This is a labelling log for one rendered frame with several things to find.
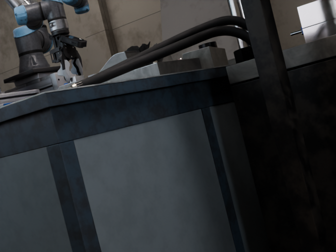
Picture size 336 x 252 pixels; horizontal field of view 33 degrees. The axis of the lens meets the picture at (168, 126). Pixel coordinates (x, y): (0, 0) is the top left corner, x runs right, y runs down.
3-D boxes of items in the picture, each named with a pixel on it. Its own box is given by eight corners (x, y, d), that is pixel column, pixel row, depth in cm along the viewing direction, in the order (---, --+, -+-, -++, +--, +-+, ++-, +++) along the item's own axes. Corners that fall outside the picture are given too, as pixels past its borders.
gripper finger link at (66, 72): (61, 85, 231) (60, 63, 233) (71, 82, 227) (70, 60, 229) (55, 84, 229) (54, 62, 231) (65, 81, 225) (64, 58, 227)
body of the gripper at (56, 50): (66, 63, 238) (59, 35, 237) (80, 58, 232) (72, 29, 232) (52, 64, 232) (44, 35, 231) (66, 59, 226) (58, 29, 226)
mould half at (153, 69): (63, 109, 225) (55, 75, 225) (108, 101, 246) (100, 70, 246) (161, 79, 195) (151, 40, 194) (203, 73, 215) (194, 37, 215)
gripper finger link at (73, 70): (78, 81, 239) (68, 61, 237) (87, 78, 235) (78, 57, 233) (73, 84, 236) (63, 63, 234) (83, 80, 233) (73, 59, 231)
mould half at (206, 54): (107, 101, 250) (101, 77, 250) (131, 98, 275) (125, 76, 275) (215, 72, 233) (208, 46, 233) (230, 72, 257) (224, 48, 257)
